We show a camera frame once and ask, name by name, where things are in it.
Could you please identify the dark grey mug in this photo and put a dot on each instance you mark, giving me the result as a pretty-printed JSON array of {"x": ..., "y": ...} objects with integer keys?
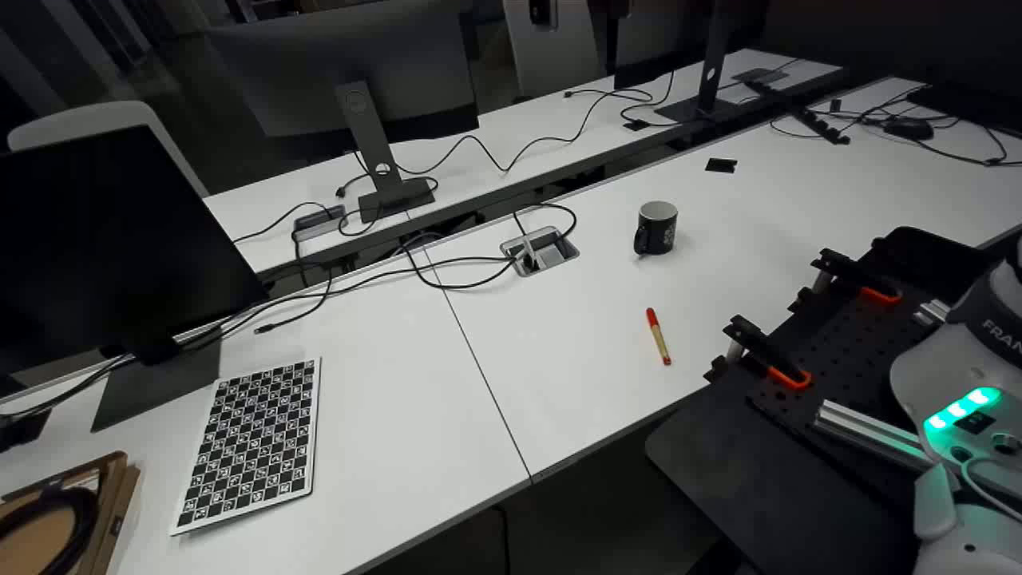
[{"x": 659, "y": 227}]

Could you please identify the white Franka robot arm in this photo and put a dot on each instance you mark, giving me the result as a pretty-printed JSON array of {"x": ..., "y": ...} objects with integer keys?
[{"x": 936, "y": 370}]

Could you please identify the grey desk socket box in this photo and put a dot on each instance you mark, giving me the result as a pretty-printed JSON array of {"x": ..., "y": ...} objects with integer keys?
[{"x": 545, "y": 253}]

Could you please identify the red and tan marker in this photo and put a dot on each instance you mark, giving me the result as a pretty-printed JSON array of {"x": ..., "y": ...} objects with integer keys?
[{"x": 659, "y": 336}]

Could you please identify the small grey dock box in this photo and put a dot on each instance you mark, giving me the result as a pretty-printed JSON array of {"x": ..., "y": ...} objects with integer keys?
[{"x": 321, "y": 221}]

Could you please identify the grey monitor stand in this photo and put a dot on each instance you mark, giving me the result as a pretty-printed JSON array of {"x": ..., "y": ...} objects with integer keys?
[{"x": 371, "y": 138}]

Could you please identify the small black square pad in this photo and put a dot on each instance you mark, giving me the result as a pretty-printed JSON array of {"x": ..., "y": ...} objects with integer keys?
[{"x": 720, "y": 163}]

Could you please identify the dark monitor screen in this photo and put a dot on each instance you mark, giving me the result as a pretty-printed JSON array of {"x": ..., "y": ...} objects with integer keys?
[{"x": 650, "y": 44}]

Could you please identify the grey backed monitor screen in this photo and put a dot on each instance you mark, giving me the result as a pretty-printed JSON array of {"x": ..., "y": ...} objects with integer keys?
[{"x": 321, "y": 64}]

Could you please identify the black monitor stand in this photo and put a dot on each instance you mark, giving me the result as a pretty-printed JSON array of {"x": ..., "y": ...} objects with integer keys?
[{"x": 709, "y": 64}]

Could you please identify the checkerboard calibration sheet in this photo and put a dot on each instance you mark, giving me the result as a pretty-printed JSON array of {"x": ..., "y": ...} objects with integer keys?
[{"x": 249, "y": 443}]

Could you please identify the black robot stand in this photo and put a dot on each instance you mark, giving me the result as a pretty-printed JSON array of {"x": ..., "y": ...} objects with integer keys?
[{"x": 767, "y": 490}]

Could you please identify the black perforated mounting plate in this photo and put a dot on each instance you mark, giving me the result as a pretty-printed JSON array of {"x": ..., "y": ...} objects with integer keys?
[{"x": 840, "y": 353}]

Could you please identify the black power strip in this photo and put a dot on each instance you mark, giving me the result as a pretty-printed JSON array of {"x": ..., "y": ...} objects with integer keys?
[{"x": 829, "y": 126}]

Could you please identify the aluminium extrusion bar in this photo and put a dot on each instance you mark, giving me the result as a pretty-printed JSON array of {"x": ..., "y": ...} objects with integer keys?
[{"x": 863, "y": 424}]

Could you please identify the flat dark monitor base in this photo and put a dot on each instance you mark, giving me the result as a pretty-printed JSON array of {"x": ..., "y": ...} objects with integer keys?
[{"x": 148, "y": 387}]

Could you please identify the large black monitor screen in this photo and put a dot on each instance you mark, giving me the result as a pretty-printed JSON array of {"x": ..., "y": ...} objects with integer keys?
[{"x": 107, "y": 245}]

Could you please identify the black power adapter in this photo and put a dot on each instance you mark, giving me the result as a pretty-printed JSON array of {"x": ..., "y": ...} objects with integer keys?
[{"x": 909, "y": 126}]

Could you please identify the brown cardboard piece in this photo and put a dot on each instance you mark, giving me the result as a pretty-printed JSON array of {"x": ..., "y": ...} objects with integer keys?
[{"x": 107, "y": 499}]

